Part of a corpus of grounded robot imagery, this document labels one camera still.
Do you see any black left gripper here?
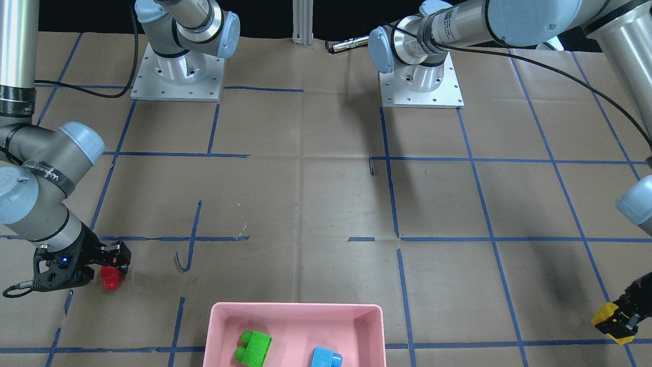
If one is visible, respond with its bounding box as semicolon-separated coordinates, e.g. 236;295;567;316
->
609;272;651;332

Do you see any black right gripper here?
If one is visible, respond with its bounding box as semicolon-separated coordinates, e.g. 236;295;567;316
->
67;223;132;270

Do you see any yellow toy block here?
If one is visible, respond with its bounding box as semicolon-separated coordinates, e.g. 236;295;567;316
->
591;302;640;345

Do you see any red toy block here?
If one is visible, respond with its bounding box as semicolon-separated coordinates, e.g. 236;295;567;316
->
100;266;125;291

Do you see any green toy block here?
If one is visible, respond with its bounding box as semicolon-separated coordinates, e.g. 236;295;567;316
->
234;330;273;366

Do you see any blue toy block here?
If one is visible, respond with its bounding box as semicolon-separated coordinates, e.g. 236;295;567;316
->
310;347;343;367

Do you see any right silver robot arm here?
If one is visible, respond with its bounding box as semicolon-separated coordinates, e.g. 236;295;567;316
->
2;1;241;270

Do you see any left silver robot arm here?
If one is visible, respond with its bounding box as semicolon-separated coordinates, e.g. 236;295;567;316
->
368;1;650;144

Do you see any pink plastic box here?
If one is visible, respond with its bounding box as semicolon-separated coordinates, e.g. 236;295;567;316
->
203;302;387;366

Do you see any black wrist camera, right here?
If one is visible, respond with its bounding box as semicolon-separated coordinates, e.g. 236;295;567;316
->
31;244;95;292

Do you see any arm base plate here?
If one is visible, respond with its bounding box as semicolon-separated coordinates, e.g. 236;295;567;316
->
377;52;465;109
130;44;226;102

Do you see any aluminium frame post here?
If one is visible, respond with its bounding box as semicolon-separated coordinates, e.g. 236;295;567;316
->
291;0;314;48

